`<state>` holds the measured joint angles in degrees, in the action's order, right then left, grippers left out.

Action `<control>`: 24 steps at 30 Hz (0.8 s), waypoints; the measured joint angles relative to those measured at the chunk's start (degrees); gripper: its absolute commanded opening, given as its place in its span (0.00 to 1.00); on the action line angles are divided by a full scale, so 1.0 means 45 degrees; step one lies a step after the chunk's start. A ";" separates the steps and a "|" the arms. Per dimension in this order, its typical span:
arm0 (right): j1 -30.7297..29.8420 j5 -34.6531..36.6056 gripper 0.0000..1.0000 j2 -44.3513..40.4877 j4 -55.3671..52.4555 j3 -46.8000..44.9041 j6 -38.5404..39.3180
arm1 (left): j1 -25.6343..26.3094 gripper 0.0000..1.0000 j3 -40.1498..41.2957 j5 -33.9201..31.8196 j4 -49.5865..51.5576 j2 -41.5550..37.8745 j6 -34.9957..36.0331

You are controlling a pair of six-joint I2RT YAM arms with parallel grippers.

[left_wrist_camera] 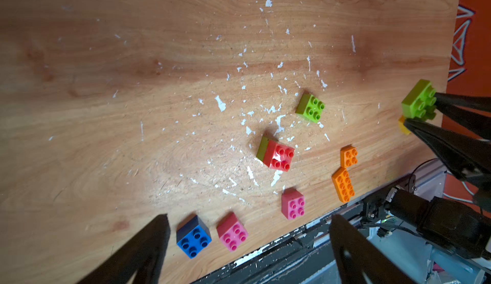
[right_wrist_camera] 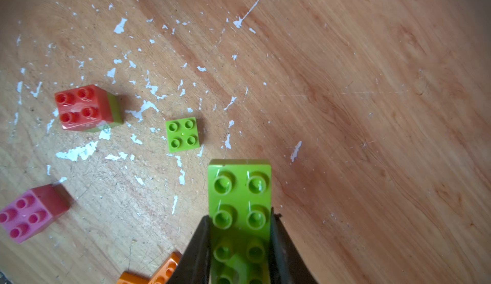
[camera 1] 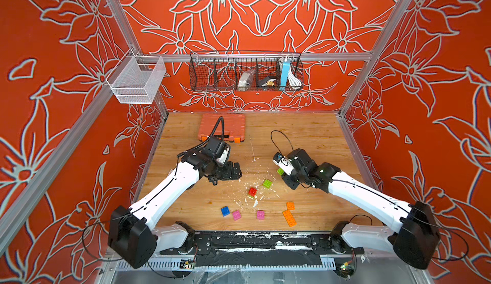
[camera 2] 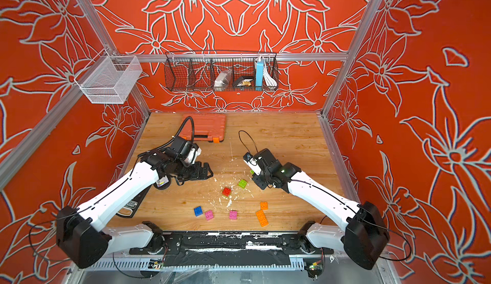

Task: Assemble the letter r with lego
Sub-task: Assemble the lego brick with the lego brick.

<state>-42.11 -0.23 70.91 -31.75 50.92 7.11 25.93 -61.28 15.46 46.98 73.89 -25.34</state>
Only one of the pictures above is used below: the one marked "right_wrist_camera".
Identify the red lego brick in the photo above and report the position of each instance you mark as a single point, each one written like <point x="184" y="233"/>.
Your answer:
<point x="84" y="108"/>

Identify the long green lego brick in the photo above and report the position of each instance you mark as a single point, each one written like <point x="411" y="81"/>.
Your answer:
<point x="239" y="207"/>

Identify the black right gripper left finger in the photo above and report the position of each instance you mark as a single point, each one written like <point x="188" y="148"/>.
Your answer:
<point x="194" y="266"/>

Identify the long orange lego brick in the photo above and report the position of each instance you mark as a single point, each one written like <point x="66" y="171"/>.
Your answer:
<point x="161" y="276"/>

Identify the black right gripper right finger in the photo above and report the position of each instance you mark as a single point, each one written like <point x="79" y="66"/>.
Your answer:
<point x="285" y="263"/>

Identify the small green lego brick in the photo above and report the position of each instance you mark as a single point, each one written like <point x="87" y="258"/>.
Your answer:
<point x="182" y="134"/>
<point x="113" y="105"/>

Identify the pink lego brick right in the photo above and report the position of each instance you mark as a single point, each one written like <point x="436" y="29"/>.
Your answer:
<point x="32" y="212"/>

